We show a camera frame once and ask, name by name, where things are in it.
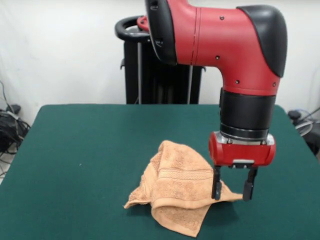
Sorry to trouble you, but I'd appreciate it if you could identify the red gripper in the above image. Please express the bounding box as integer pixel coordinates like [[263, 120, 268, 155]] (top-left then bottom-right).
[[208, 131, 277, 202]]

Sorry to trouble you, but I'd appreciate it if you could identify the dark green tablecloth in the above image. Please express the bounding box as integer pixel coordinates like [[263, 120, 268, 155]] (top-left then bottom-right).
[[0, 104, 320, 240]]

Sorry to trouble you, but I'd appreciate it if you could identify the orange terry towel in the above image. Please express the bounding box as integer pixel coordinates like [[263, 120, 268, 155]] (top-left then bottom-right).
[[123, 140, 245, 238]]

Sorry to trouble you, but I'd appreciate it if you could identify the black floor object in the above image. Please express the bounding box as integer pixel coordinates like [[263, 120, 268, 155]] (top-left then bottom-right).
[[303, 129, 320, 161]]

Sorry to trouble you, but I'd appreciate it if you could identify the black cable bundle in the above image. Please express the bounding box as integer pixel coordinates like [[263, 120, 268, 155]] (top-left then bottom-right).
[[0, 79, 31, 177]]

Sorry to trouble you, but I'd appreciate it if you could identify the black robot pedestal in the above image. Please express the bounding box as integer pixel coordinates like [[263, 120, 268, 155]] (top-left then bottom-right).
[[114, 15, 208, 105]]

